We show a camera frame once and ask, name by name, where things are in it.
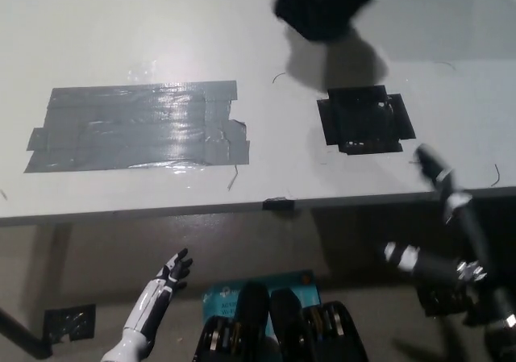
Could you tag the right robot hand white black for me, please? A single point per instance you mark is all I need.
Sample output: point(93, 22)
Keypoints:
point(477, 245)

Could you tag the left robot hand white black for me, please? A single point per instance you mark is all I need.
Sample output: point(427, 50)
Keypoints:
point(161, 289)

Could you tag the black t-shirt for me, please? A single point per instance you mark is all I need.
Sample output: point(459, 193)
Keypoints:
point(322, 3)

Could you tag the black floor tape patch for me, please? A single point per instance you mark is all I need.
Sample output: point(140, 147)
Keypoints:
point(439, 301)
point(70, 323)

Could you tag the grey table leg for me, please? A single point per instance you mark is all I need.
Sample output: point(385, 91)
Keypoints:
point(52, 265)

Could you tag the teal cardboard box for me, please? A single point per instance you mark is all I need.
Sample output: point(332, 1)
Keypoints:
point(288, 280)

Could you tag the black metal table foot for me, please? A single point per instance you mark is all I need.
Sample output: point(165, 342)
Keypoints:
point(28, 338)

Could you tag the small black tape strip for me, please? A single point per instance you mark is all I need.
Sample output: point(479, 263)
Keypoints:
point(278, 204)

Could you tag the black tape square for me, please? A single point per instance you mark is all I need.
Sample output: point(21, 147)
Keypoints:
point(359, 116)

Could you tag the clear tape piece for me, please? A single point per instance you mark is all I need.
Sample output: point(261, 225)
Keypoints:
point(141, 71)

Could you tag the grey duct tape patch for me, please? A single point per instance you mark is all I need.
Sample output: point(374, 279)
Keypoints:
point(133, 128)

